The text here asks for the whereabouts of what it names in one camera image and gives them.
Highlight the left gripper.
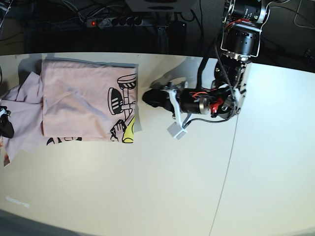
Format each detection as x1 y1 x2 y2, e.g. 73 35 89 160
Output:
142 82 246 120

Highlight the pink T-shirt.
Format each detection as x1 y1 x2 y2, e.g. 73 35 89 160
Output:
0 59 137 165

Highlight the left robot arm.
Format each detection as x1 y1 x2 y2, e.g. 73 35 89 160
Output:
142 0 270 122

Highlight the black power adapter box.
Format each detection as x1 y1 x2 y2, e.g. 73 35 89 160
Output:
168 21 187 55

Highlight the white table sticker label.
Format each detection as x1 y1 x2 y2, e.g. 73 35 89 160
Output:
5 196 30 208

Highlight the white power strip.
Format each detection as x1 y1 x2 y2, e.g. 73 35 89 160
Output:
86 16 144 29

